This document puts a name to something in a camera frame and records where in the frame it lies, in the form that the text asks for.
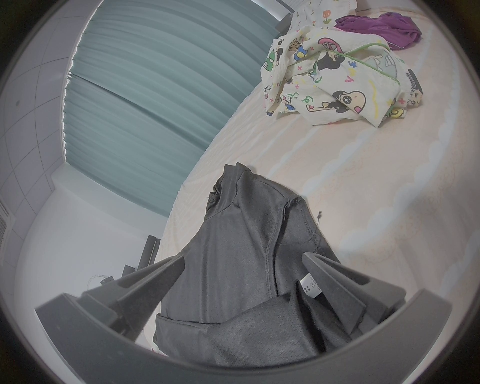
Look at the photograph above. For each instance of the black T-shirt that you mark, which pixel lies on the black T-shirt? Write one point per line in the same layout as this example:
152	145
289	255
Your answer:
232	262

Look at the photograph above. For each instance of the grey bedside table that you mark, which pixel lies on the grey bedside table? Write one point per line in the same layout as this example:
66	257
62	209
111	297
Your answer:
284	23

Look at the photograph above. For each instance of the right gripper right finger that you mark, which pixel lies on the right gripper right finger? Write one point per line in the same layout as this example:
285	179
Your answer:
345	292

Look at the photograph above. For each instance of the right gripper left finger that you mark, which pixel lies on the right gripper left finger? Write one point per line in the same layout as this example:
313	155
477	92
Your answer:
150	288

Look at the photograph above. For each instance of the purple garment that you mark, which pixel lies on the purple garment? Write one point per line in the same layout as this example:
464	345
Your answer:
378	26

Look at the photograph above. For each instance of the blue-green curtain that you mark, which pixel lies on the blue-green curtain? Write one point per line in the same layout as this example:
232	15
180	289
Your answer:
168	45
123	142

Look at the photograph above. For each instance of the black dressing table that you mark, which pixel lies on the black dressing table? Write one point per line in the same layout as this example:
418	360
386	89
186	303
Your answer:
129	272

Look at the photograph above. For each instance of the white printed pyjama garment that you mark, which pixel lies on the white printed pyjama garment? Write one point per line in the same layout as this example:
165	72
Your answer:
330	82

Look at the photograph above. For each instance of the bed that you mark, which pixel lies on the bed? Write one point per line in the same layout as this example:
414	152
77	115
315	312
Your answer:
375	187

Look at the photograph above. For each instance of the black chest of drawers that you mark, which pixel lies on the black chest of drawers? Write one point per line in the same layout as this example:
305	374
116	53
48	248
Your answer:
149	251

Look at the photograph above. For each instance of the white printed pillow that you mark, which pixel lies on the white printed pillow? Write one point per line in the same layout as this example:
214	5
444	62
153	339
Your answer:
318	11

